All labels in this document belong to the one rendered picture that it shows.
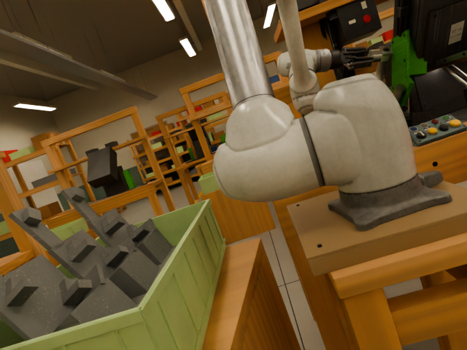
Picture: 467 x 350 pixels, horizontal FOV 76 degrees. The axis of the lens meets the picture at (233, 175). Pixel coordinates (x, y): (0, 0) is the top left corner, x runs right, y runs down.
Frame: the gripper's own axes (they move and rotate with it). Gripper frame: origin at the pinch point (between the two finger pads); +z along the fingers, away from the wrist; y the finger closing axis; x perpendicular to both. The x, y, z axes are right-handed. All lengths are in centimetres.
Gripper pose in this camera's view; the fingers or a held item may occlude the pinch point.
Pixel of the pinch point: (379, 55)
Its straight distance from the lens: 145.0
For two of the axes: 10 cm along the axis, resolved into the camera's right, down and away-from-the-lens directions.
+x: 0.8, 5.7, 8.1
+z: 10.0, -0.8, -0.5
